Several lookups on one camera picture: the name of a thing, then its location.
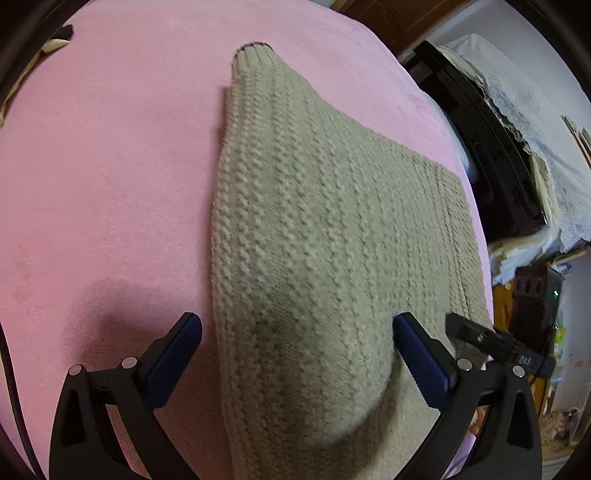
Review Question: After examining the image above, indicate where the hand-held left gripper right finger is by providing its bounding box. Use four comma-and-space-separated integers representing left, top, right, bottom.
392, 312, 543, 480

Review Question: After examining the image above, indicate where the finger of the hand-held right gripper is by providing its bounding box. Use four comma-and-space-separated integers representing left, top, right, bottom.
445, 313, 557, 379

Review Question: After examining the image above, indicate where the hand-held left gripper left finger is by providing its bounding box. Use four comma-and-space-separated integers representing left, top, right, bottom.
48, 312, 204, 480

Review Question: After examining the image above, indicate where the beige knit sweater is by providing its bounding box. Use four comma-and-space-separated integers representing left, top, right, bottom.
210, 41, 495, 480

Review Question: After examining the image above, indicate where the dark power strip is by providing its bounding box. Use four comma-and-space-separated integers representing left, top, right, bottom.
515, 265, 561, 319

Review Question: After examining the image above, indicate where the bed with pink sheet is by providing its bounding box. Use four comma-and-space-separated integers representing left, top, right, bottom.
0, 0, 495, 480

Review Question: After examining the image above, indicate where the black piano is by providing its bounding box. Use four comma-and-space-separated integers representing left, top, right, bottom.
406, 41, 550, 243

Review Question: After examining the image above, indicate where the white lace cloth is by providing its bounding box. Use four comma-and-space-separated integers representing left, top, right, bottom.
436, 33, 591, 252

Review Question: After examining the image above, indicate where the brown wooden door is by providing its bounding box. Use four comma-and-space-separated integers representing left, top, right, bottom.
330, 0, 469, 58

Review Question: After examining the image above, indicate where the black cable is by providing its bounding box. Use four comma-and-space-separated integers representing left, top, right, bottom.
0, 323, 42, 480

